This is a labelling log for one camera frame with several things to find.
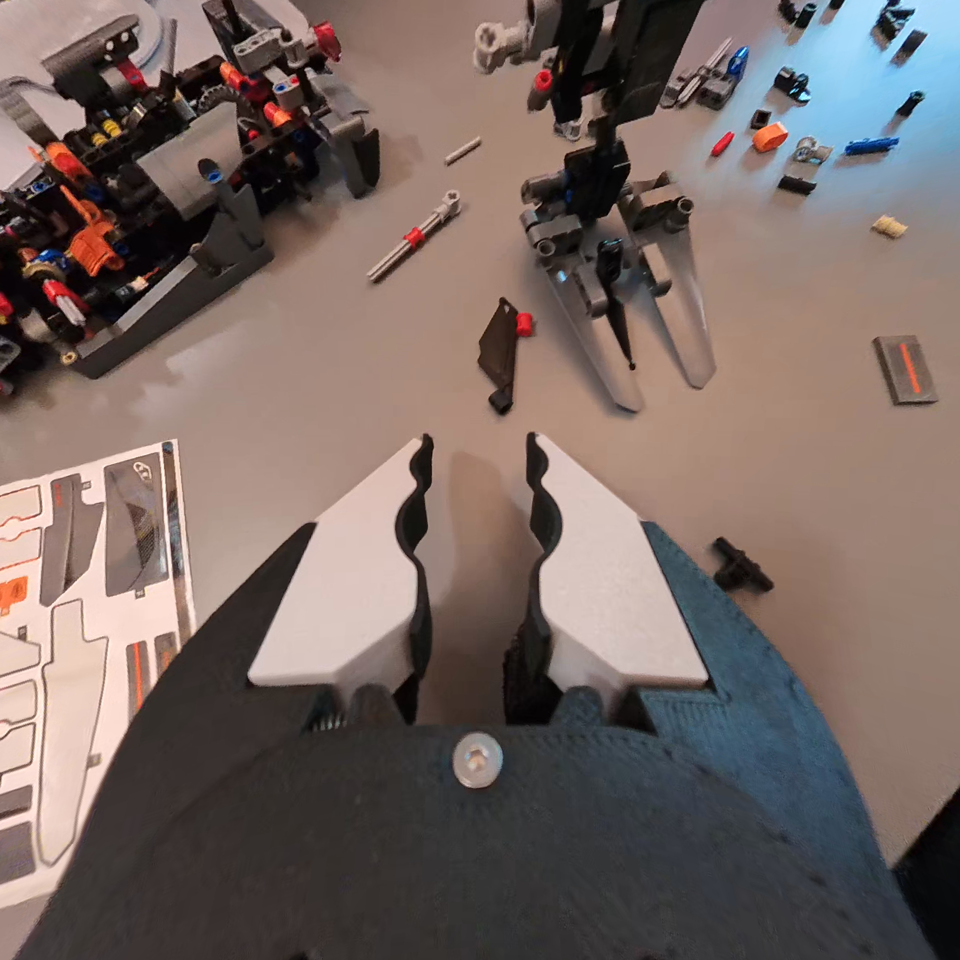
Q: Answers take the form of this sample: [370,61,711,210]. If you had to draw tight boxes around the lego car chassis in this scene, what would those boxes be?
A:
[0,0,380,395]

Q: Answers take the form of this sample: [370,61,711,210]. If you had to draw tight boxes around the grey lego axle red bush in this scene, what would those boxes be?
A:
[366,189,463,285]

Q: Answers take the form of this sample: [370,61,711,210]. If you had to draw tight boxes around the dark grey striped lego tile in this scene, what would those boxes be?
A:
[873,334,939,407]

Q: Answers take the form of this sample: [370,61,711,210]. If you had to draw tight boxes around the grey blade lego assembly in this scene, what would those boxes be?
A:
[519,168,717,414]

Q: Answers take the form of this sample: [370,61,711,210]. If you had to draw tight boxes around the black lego panel red pin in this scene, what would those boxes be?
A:
[477,297,534,414]

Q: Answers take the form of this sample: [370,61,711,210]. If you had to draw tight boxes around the scattered loose lego pieces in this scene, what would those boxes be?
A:
[660,0,939,241]

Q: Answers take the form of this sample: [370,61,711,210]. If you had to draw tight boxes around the black lego axle connector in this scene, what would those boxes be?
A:
[711,535,774,594]

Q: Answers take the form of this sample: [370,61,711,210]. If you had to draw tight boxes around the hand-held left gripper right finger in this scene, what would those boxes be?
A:
[504,431,711,725]

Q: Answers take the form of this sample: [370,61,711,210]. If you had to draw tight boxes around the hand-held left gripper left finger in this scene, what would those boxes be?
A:
[246,433,436,723]

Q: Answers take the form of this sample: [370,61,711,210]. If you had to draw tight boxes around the black lego door assembly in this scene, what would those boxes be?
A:
[472,0,706,219]

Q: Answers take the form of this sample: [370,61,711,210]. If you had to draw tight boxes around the sticker sheet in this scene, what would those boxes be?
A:
[0,438,198,909]

